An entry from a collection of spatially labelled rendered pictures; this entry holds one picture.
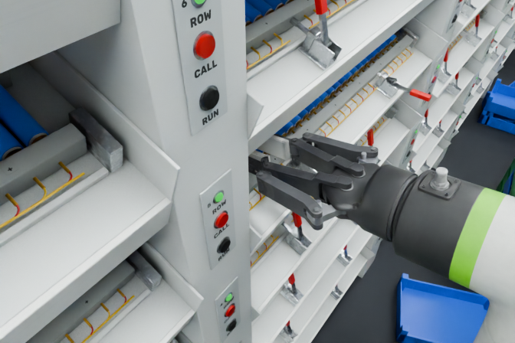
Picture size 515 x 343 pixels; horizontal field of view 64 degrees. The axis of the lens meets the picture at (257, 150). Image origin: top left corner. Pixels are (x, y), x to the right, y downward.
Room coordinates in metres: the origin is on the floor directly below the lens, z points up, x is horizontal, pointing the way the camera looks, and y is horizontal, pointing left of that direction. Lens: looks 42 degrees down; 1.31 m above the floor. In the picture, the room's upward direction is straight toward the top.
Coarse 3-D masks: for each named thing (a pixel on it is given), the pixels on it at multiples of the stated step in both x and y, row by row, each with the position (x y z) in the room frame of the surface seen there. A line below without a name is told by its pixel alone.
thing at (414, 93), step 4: (396, 80) 0.63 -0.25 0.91; (392, 84) 0.63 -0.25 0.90; (396, 84) 0.63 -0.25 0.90; (396, 88) 0.62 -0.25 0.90; (400, 88) 0.62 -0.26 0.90; (404, 88) 0.62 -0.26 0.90; (408, 88) 0.62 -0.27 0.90; (408, 92) 0.61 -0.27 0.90; (412, 92) 0.60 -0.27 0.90; (416, 92) 0.60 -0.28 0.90; (420, 92) 0.60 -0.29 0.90; (416, 96) 0.60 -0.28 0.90; (420, 96) 0.59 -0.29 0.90; (424, 96) 0.59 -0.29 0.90; (428, 96) 0.59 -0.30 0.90; (428, 100) 0.58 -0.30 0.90
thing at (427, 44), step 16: (400, 32) 0.79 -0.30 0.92; (416, 32) 0.79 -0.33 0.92; (432, 32) 0.77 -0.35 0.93; (416, 48) 0.78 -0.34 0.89; (432, 48) 0.77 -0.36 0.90; (416, 64) 0.73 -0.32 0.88; (400, 80) 0.67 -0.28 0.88; (384, 96) 0.62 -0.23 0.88; (400, 96) 0.69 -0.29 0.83; (368, 112) 0.57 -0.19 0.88; (384, 112) 0.58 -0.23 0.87; (336, 128) 0.52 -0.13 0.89; (352, 128) 0.53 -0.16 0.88; (368, 128) 0.54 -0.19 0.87; (256, 208) 0.35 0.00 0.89; (272, 208) 0.36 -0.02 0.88; (256, 224) 0.33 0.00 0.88; (272, 224) 0.33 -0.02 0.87; (256, 240) 0.28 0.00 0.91
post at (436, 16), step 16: (448, 0) 0.77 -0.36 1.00; (416, 16) 0.80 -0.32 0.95; (432, 16) 0.78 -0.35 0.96; (448, 16) 0.77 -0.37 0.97; (448, 32) 0.80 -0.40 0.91; (432, 64) 0.77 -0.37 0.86; (416, 80) 0.78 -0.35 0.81; (400, 144) 0.77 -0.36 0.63; (400, 160) 0.76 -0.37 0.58; (368, 240) 0.77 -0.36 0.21
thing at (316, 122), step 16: (400, 48) 0.73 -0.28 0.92; (384, 64) 0.67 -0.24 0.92; (400, 64) 0.71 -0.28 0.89; (368, 80) 0.62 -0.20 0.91; (336, 96) 0.56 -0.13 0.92; (352, 96) 0.58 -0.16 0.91; (368, 96) 0.60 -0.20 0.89; (320, 112) 0.52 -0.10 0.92; (336, 112) 0.54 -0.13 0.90; (352, 112) 0.55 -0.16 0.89; (304, 128) 0.48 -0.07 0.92; (272, 160) 0.41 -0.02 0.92
